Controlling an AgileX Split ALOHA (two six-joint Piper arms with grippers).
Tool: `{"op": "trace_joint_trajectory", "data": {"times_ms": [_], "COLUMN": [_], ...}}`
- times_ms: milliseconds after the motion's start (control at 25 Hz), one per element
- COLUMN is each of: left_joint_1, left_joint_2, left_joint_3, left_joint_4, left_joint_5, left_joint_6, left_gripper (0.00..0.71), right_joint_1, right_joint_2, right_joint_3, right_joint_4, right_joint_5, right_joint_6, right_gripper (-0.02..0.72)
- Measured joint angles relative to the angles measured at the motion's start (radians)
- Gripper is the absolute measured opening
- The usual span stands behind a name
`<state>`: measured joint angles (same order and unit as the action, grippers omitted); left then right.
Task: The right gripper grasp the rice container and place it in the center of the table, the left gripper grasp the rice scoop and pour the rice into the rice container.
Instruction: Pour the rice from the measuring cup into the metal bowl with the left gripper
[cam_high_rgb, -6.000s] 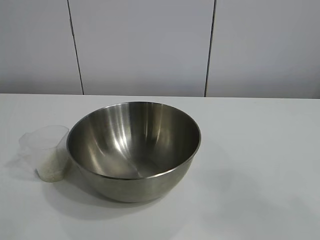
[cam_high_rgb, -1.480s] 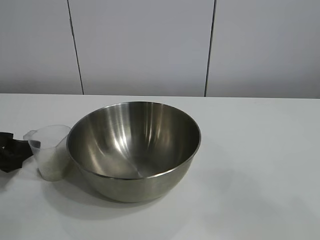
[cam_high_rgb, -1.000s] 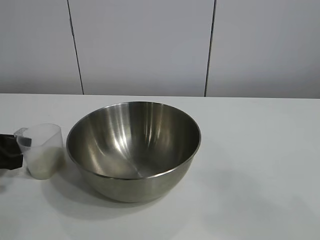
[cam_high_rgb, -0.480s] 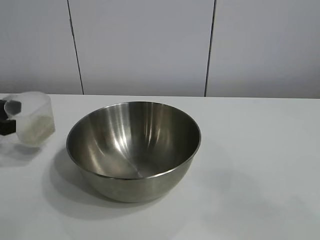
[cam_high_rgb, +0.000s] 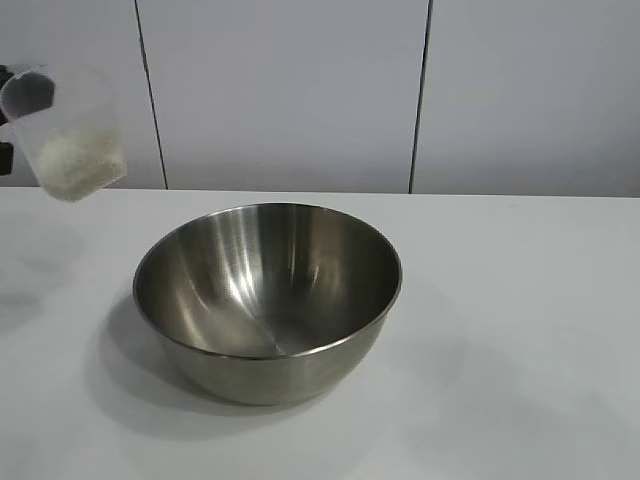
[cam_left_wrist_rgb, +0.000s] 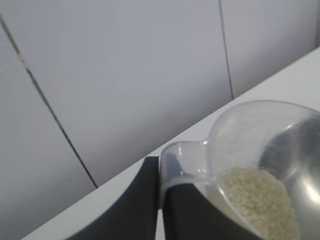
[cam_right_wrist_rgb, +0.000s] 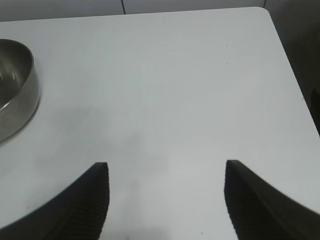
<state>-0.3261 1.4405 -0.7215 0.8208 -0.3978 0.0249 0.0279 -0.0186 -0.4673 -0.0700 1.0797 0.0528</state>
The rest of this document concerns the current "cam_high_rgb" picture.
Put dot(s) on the stainless steel mixing bowl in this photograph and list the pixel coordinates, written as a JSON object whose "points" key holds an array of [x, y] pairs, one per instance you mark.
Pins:
{"points": [[260, 380]]}

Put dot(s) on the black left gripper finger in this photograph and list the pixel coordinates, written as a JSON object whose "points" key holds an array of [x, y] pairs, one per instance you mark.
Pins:
{"points": [[35, 95], [5, 160]]}

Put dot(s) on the clear plastic measuring cup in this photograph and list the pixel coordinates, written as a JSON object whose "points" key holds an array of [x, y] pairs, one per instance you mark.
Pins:
{"points": [[95, 105]]}

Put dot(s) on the white rice grains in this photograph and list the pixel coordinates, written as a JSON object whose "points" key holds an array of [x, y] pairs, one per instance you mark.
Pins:
{"points": [[75, 165]]}

